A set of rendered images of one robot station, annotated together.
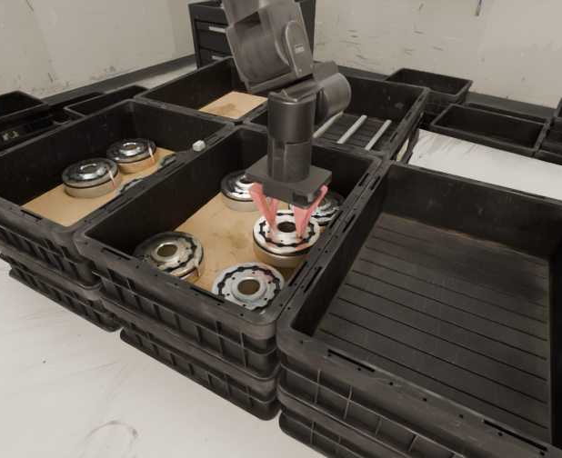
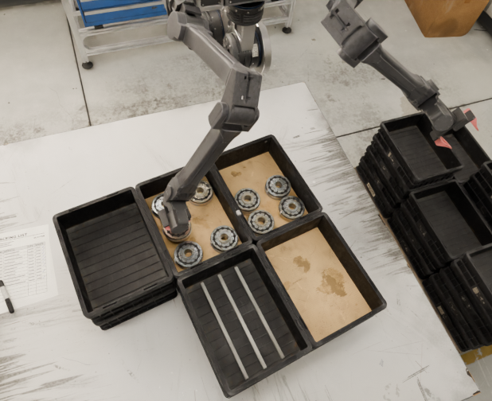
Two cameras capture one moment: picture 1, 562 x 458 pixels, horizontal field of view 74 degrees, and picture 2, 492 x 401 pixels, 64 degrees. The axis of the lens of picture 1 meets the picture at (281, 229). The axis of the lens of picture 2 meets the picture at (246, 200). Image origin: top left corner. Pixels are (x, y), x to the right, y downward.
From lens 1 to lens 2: 1.40 m
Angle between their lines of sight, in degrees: 67
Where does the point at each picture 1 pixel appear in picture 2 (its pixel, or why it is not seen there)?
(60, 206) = (265, 173)
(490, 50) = not seen: outside the picture
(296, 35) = (169, 190)
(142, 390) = not seen: hidden behind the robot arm
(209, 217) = (219, 219)
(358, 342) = (129, 226)
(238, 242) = (197, 220)
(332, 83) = (171, 218)
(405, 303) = (128, 251)
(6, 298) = not seen: hidden behind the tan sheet
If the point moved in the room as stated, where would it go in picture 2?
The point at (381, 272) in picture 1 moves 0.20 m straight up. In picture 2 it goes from (144, 255) to (135, 232)
